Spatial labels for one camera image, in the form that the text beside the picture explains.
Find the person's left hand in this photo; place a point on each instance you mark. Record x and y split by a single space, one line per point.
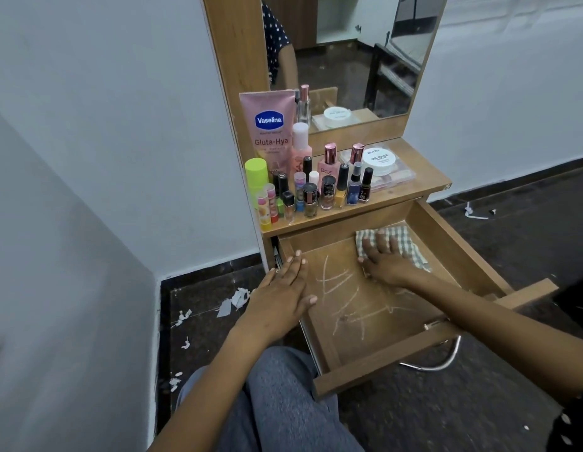
277 305

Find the person's right hand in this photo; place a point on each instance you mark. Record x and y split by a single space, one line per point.
392 265

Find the green checked cloth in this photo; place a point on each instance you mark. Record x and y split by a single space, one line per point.
411 249

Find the wooden drawer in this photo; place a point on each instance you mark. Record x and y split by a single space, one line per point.
461 251

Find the maroon nail polish bottle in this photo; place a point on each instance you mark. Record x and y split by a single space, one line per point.
366 188

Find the blue nail polish bottle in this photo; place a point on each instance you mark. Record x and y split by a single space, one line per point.
354 190

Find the clear box of mini bottles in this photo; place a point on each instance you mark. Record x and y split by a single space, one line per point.
400 176

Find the yellow nail polish bottle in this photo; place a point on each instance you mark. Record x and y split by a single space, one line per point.
342 188

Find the yellow lip balm stick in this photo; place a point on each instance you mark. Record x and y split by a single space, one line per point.
263 211

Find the nude nail polish bottle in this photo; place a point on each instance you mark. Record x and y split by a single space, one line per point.
328 195

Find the small dark nail polish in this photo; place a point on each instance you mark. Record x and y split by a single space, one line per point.
288 209

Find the glitter capped nail polish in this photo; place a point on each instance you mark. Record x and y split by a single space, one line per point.
310 202

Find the white round jar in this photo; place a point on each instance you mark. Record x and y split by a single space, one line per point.
378 160

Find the pink perfume bottle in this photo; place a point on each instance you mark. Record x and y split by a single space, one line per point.
329 171

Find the white capped nail polish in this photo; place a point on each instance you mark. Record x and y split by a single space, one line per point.
314 177

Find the clear perfume bottle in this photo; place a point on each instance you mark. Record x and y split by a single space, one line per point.
357 152

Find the green cylindrical stick container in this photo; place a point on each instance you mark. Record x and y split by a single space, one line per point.
256 176

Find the gold nail polish bottle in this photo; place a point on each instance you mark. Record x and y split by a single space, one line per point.
307 165

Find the pink bottle with white cap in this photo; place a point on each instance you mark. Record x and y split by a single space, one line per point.
302 150

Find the pink Vaseline lotion tube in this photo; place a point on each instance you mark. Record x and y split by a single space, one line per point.
268 122

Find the person's left forearm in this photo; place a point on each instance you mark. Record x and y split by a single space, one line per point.
207 400

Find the person's right forearm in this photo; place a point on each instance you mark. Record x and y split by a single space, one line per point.
508 334

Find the person's grey jeans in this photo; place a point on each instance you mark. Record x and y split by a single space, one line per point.
282 400

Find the torn white paper pile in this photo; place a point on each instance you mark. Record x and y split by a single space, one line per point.
232 301

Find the white paper scrap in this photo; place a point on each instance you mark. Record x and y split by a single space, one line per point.
175 382
181 318
186 344

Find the dressing table mirror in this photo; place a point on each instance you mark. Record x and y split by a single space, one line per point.
343 65

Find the navy dotted sleeve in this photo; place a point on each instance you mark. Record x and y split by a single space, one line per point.
574 423

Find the wooden dressing table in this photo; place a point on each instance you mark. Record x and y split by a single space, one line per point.
235 51

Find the white barred window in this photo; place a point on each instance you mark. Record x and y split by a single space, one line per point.
508 4

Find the metal drawer rail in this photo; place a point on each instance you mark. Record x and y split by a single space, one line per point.
277 256

